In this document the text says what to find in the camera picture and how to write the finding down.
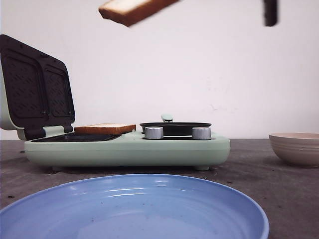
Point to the blue round plate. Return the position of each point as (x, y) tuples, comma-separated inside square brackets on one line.
[(137, 206)]

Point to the beige ribbed bowl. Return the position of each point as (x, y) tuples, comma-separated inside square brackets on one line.
[(296, 148)]

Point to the mint green sandwich maker lid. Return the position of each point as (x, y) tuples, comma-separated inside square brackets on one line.
[(36, 98)]

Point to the white bread slice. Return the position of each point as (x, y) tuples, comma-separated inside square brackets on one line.
[(130, 12), (105, 128)]

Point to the mint green breakfast maker base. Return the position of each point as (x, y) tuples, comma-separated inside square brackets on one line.
[(129, 149)]

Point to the silver control knob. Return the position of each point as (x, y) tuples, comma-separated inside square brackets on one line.
[(153, 132), (201, 133)]

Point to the right silver control knob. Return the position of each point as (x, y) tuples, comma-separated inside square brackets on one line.
[(201, 133)]

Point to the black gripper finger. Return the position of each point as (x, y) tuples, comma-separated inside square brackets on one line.
[(270, 12)]

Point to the left silver control knob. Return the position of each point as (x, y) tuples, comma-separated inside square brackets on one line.
[(153, 132)]

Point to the black frying pan green handle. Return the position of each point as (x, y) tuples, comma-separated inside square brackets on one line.
[(172, 128)]

